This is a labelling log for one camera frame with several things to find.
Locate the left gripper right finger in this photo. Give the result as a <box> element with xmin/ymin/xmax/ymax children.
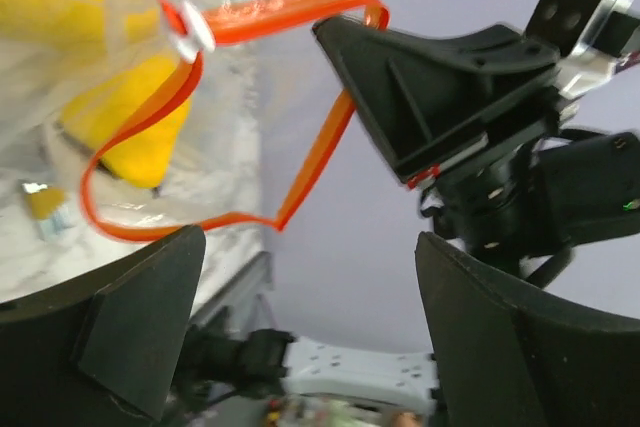
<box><xmin>415</xmin><ymin>232</ymin><xmax>639</xmax><ymax>426</ymax></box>

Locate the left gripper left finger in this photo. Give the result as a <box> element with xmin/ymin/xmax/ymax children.
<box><xmin>1</xmin><ymin>226</ymin><xmax>206</xmax><ymax>427</ymax></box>

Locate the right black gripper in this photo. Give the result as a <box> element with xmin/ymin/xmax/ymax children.
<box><xmin>312</xmin><ymin>16</ymin><xmax>559</xmax><ymax>183</ymax></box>

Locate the yellow lemon toy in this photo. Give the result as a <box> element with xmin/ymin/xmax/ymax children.
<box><xmin>1</xmin><ymin>0</ymin><xmax>191</xmax><ymax>190</ymax></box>

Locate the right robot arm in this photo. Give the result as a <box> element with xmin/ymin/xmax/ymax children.
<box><xmin>174</xmin><ymin>16</ymin><xmax>639</xmax><ymax>426</ymax></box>

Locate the small yellow electronic component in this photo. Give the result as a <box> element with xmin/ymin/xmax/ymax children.
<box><xmin>20</xmin><ymin>181</ymin><xmax>73</xmax><ymax>241</ymax></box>

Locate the clear zip bag orange zipper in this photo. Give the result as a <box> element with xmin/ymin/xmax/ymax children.
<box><xmin>0</xmin><ymin>0</ymin><xmax>391</xmax><ymax>243</ymax></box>

